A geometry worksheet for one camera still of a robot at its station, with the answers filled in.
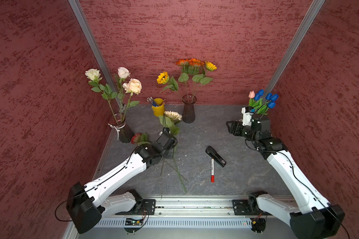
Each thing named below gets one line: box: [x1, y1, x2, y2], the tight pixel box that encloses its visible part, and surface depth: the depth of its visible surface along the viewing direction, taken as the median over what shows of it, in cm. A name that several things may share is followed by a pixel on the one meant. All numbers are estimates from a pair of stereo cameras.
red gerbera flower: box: [130, 132, 152, 146], surface depth 97 cm
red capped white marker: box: [210, 158, 215, 183], surface depth 87 cm
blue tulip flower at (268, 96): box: [263, 92, 273, 105], surface depth 87 cm
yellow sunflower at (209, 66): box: [199, 60, 218, 88], surface depth 91 cm
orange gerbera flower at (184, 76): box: [175, 58, 191, 97], surface depth 92 cm
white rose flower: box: [85, 68, 119, 124], surface depth 82 cm
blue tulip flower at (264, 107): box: [256, 101, 276, 116], surface depth 88 cm
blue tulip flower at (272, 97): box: [265, 92, 279, 102], surface depth 85 cm
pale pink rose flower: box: [122, 78, 143, 119], surface depth 72 cm
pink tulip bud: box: [248, 90, 256, 108], surface depth 89 cm
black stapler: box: [205, 145, 227, 168], surface depth 90 cm
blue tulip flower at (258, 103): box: [252, 92, 262, 110], surface depth 89 cm
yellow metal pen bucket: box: [151, 98, 166, 117], surface depth 110 cm
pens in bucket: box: [146, 96, 160, 108], surface depth 105 cm
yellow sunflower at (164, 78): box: [156, 70, 180, 94], surface depth 84 cm
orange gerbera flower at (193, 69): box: [187, 57, 205, 97], surface depth 91 cm
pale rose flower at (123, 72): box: [117, 66, 131, 119], surface depth 79 cm
